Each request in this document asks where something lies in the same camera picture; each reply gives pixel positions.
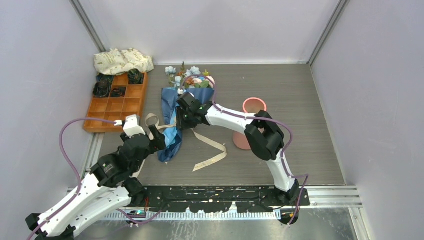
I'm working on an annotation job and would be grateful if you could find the flower bouquet blue paper wrap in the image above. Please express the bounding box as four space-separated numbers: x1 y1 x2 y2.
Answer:
157 61 216 164

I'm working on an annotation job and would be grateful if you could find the beige ribbon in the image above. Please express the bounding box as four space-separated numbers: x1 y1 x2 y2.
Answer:
144 113 228 172

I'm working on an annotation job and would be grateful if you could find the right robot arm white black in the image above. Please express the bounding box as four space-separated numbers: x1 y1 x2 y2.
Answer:
176 92 300 206

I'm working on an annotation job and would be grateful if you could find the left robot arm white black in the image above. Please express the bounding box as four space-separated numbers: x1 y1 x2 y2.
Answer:
25 125 166 240

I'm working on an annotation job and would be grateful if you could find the pink cylindrical vase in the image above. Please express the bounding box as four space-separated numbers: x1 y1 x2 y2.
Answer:
232 97 267 150

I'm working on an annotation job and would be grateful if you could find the orange compartment tray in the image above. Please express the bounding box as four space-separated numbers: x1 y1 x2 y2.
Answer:
86 72 149 121

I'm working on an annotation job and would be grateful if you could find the dark rolled sock middle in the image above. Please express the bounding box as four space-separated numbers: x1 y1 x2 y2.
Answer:
109 86 127 98

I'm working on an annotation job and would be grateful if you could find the dark rolled sock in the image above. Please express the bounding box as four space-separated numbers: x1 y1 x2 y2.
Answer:
93 80 111 98
127 69 144 85
109 86 127 98

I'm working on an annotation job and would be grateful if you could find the dark rolled sock top right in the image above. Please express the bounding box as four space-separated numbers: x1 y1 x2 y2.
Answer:
127 69 144 85

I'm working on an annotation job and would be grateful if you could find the dark rolled sock left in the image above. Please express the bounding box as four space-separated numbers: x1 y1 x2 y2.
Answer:
93 80 111 98

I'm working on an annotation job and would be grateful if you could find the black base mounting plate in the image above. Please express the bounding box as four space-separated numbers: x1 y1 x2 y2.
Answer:
129 185 310 214

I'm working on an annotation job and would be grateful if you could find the cream patterned cloth bag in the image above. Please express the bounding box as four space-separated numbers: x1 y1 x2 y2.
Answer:
93 48 155 76

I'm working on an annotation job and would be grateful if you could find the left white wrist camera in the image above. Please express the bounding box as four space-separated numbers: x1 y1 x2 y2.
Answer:
122 114 146 138

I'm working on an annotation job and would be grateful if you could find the aluminium rail frame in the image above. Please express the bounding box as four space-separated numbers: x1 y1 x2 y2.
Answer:
78 129 363 240

